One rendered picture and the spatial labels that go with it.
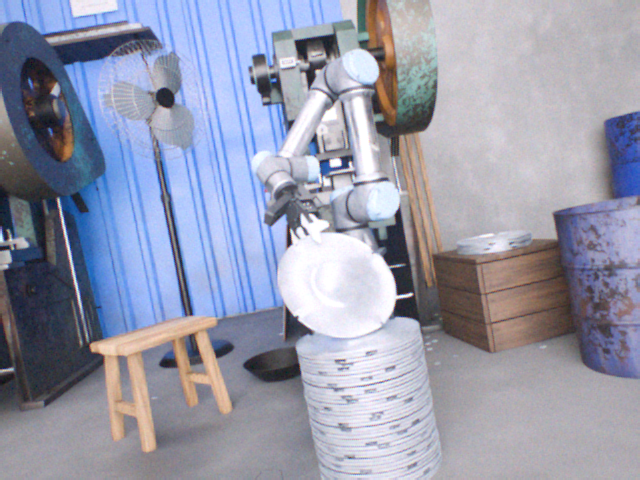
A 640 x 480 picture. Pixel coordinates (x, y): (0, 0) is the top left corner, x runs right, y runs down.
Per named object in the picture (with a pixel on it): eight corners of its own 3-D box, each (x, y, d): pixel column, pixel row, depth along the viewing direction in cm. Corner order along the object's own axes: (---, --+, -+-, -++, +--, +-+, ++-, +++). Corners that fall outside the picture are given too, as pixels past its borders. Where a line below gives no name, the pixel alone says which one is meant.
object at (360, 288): (417, 290, 131) (418, 288, 130) (343, 363, 114) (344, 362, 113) (332, 216, 138) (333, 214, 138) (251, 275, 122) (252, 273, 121)
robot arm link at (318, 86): (314, 65, 183) (249, 178, 166) (333, 54, 174) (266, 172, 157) (338, 87, 188) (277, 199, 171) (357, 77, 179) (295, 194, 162)
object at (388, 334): (442, 319, 124) (441, 316, 124) (372, 359, 103) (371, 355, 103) (347, 320, 144) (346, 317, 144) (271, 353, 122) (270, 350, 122)
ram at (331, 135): (351, 146, 248) (340, 84, 246) (320, 152, 247) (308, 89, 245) (347, 151, 265) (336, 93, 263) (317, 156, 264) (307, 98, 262)
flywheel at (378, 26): (404, -55, 259) (400, 76, 312) (364, -49, 258) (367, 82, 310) (454, 3, 210) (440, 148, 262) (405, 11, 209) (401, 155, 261)
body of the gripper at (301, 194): (326, 206, 137) (304, 178, 144) (298, 211, 133) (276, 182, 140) (319, 228, 142) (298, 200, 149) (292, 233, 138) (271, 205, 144)
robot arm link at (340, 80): (375, 221, 180) (349, 61, 177) (406, 216, 167) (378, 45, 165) (348, 226, 173) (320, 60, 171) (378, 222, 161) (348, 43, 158)
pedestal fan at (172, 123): (249, 358, 247) (185, 20, 239) (112, 385, 244) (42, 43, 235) (261, 312, 371) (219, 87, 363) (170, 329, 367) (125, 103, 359)
